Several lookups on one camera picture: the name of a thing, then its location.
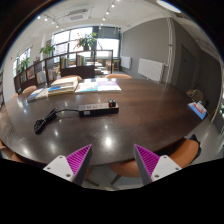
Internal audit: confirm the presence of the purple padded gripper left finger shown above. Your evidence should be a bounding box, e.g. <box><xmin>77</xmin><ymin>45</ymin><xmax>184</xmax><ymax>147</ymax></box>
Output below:
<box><xmin>44</xmin><ymin>144</ymin><xmax>92</xmax><ymax>186</ymax></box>

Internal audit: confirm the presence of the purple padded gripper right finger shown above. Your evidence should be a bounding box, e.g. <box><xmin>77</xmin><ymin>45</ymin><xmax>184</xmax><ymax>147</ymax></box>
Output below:
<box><xmin>134</xmin><ymin>144</ymin><xmax>181</xmax><ymax>185</ymax></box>

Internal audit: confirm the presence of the orange chair front right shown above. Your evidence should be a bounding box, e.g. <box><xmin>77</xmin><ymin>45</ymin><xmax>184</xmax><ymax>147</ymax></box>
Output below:
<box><xmin>110</xmin><ymin>134</ymin><xmax>201</xmax><ymax>184</ymax></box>

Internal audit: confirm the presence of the black power strip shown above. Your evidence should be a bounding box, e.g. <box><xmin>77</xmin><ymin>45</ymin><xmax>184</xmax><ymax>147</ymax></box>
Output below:
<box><xmin>78</xmin><ymin>103</ymin><xmax>119</xmax><ymax>117</ymax></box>

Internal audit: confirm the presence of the orange chair front left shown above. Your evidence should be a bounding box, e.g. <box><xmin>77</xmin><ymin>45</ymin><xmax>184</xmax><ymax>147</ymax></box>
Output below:
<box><xmin>0</xmin><ymin>140</ymin><xmax>22</xmax><ymax>162</ymax></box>

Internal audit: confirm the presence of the blue box on floor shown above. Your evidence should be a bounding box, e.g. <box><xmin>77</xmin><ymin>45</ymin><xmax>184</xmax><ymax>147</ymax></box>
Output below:
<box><xmin>188</xmin><ymin>102</ymin><xmax>207</xmax><ymax>120</ymax></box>

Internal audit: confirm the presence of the blue cover book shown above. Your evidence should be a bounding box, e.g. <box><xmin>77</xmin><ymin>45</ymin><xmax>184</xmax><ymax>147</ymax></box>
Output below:
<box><xmin>27</xmin><ymin>88</ymin><xmax>48</xmax><ymax>102</ymax></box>

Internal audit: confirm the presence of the stack of books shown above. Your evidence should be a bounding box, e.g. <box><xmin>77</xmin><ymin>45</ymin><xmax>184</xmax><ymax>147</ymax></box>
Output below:
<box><xmin>48</xmin><ymin>78</ymin><xmax>78</xmax><ymax>96</ymax></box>

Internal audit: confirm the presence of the light blue magazine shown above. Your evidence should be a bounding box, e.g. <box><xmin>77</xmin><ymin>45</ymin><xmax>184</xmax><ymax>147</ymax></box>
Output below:
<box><xmin>75</xmin><ymin>82</ymin><xmax>98</xmax><ymax>93</ymax></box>

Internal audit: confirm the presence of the purple white magazine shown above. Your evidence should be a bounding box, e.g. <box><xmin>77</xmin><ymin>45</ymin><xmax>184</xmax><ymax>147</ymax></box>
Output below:
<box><xmin>97</xmin><ymin>81</ymin><xmax>121</xmax><ymax>91</ymax></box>

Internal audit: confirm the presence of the orange chair far middle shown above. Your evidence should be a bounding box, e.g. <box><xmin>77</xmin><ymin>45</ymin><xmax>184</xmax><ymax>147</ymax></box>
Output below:
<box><xmin>61</xmin><ymin>75</ymin><xmax>82</xmax><ymax>81</ymax></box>

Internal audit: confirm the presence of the orange chair far right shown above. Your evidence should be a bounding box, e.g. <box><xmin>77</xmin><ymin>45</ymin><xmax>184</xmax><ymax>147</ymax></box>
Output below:
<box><xmin>105</xmin><ymin>74</ymin><xmax>132</xmax><ymax>79</ymax></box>

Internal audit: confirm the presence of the dark wooden bookshelf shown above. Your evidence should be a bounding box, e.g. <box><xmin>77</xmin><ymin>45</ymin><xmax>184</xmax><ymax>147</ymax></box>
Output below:
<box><xmin>14</xmin><ymin>50</ymin><xmax>113</xmax><ymax>94</ymax></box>

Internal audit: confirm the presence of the small potted plant left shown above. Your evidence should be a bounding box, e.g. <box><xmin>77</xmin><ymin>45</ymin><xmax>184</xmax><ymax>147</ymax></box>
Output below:
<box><xmin>39</xmin><ymin>44</ymin><xmax>55</xmax><ymax>57</ymax></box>

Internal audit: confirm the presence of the potted plant on shelf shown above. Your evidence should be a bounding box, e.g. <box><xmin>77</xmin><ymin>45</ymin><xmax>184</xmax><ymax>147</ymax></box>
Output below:
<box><xmin>75</xmin><ymin>32</ymin><xmax>97</xmax><ymax>51</ymax></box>

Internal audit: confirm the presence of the ceiling air conditioner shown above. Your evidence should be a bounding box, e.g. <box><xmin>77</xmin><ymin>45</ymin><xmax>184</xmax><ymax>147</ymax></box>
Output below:
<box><xmin>67</xmin><ymin>9</ymin><xmax>88</xmax><ymax>22</ymax></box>

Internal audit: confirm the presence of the black coiled power cable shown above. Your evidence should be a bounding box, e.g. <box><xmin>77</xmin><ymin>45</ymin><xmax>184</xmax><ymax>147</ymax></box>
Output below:
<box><xmin>33</xmin><ymin>107</ymin><xmax>80</xmax><ymax>135</ymax></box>

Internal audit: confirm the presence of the white wall radiator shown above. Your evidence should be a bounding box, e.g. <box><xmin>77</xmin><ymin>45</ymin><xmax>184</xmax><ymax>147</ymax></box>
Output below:
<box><xmin>138</xmin><ymin>58</ymin><xmax>164</xmax><ymax>81</ymax></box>

